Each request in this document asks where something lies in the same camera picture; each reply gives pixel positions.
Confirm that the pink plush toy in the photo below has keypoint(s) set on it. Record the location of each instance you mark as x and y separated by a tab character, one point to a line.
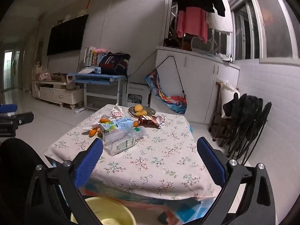
100	50

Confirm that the colourful printed bag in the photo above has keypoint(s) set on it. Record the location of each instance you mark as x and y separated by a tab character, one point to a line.
168	98

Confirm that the red hanging garment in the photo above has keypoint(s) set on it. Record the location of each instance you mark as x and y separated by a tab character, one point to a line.
192	24

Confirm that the pink cloth bundle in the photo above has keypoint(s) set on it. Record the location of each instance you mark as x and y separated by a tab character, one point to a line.
45	76

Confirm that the pinkish jug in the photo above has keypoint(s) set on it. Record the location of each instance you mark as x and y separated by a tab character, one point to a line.
70	84

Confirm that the black wall television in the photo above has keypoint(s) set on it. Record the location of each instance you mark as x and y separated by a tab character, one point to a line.
66	35

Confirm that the window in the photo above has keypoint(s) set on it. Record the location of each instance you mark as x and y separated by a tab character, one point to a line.
269	25

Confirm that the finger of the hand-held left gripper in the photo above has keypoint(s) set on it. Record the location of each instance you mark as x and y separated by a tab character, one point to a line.
24	118
8	108

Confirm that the papers on desk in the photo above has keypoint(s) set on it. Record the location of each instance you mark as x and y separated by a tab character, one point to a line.
88	70

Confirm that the cream television stand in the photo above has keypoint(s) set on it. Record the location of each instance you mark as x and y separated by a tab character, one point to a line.
58	93

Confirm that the wooden chair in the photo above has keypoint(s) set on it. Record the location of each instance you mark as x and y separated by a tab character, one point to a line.
216	121

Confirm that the clear plastic bottle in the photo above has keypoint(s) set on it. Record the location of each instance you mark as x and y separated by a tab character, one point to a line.
123	139

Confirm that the floral tablecloth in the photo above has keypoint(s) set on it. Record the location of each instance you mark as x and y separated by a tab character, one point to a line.
150	159

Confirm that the dark striped backpack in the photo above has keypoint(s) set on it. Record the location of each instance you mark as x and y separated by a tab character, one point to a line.
114	63

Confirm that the blue study desk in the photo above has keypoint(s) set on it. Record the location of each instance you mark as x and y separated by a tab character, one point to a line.
98	78

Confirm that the white cushion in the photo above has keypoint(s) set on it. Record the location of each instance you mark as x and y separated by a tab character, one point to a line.
228	96

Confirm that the white cabinet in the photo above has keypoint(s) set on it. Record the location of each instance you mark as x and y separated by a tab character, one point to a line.
199	82

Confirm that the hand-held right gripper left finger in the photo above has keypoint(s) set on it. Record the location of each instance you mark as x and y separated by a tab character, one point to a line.
90	161

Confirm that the white box appliance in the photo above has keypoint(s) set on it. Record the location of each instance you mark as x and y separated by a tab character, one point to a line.
138	93

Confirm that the brown red snack wrapper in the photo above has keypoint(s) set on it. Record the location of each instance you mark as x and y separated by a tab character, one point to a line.
150	120

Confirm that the black folding chairs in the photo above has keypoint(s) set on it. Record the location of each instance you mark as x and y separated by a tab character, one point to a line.
248	119

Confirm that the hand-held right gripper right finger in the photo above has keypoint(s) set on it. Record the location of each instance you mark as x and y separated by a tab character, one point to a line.
211	161

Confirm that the white hanging towel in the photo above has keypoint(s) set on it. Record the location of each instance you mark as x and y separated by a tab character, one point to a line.
220	22

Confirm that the yellow plastic bin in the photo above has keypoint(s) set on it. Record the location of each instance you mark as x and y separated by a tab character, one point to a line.
110	212

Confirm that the dark patterned fruit plate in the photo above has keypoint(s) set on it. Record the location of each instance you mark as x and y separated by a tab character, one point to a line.
150	110

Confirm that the orange fruit peel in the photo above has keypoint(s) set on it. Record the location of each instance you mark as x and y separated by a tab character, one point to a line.
104	120
93	132
136	123

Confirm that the row of books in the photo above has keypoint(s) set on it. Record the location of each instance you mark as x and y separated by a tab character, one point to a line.
90	57

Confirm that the blue drink carton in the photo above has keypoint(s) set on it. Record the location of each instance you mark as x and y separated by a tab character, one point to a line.
119	123

